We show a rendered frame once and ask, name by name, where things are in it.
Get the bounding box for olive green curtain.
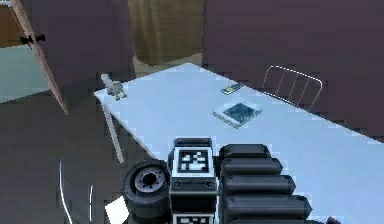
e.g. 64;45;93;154
128;0;206;67

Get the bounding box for white wire chair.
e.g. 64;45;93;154
260;65;324;114
58;157;96;224

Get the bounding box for white framed blue book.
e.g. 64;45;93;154
213;98;263;130

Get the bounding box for black door handle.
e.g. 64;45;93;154
20;33;47;45

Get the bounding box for small dark remote control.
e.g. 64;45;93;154
221;83;244;96

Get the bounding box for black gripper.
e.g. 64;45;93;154
121;159;172;224

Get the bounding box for brown room door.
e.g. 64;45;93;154
10;0;69;115

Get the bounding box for white table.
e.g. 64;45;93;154
93;62;384;224

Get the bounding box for grey green figurine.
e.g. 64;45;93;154
100;73;128;102

